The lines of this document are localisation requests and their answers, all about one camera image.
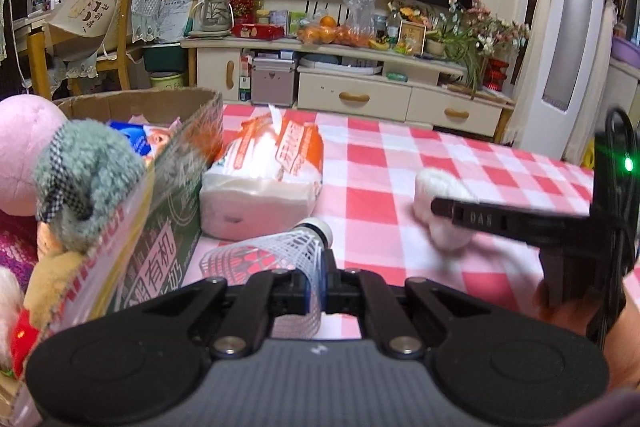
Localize white fluffy plush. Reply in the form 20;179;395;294
413;167;483;252

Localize teal storage box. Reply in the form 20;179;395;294
142;44;188;72

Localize round pink plush toy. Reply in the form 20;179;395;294
0;96;68;217

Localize potted spider plant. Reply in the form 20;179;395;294
425;29;496;100

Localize purple plastic basin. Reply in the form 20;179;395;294
612;37;640;68

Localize white green carton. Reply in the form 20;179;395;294
239;52;252;102

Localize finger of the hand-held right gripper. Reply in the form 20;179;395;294
430;196;596;253

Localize silver aluminium case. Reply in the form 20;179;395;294
250;57;297;108

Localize person's right hand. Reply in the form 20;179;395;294
536;274;640;390

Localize pink white flower bouquet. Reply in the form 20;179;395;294
447;0;531;58

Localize white lace chair cover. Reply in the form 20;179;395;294
125;0;165;42

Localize green printed cardboard box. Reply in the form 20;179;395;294
0;88;224;427

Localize white standing air conditioner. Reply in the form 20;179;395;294
515;0;613;162

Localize flat red box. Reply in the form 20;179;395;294
232;23;285;40

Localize pink purple knitted hat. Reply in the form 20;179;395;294
0;209;40;270

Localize grey-green pom-pom plush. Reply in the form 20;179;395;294
34;119;147;253

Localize white paper sheets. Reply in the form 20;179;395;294
157;0;197;44

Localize cream television cabinet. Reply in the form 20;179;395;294
180;34;516;142

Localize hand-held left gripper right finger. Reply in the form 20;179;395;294
324;251;507;358

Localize pale pink fuzzy plush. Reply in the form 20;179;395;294
0;267;23;358

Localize cream lace curtain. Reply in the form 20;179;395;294
502;0;568;145

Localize orange white tissue pack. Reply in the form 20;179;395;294
200;103;326;242

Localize green trash bin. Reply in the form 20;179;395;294
150;71;186;94

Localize wooden photo frame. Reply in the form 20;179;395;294
397;21;427;55

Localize red white checkered tablecloth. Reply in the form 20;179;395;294
182;103;598;343

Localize white plastic basin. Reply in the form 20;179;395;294
298;53;382;76

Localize wooden dining table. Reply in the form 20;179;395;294
12;14;136;100

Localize brown teddy bear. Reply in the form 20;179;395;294
10;222;101;380

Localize white plastic shuttlecock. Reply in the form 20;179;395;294
199;217;335;340

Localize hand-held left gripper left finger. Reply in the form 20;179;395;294
125;269;310;359

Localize blue pink printed cloth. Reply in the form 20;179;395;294
107;119;176;168

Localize glass electric kettle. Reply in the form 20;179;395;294
190;0;235;38

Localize printed canvas tote bag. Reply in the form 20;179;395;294
45;0;126;58

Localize green glass bottle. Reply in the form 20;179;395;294
387;9;403;44

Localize pile of oranges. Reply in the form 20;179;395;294
298;14;371;48

